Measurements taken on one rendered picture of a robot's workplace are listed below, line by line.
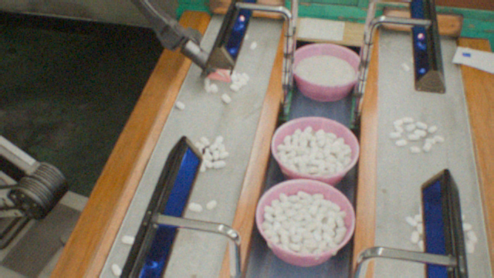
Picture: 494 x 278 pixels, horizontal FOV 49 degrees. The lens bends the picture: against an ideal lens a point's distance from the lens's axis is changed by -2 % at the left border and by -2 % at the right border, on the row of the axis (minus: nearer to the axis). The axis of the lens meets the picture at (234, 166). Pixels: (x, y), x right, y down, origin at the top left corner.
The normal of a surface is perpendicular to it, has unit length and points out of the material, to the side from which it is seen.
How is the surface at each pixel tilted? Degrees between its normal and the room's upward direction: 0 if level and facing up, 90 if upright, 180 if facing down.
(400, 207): 0
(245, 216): 0
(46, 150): 0
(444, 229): 58
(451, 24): 66
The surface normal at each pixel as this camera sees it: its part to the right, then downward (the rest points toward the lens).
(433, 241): -0.84, -0.48
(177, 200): 0.82, -0.26
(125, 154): -0.01, -0.70
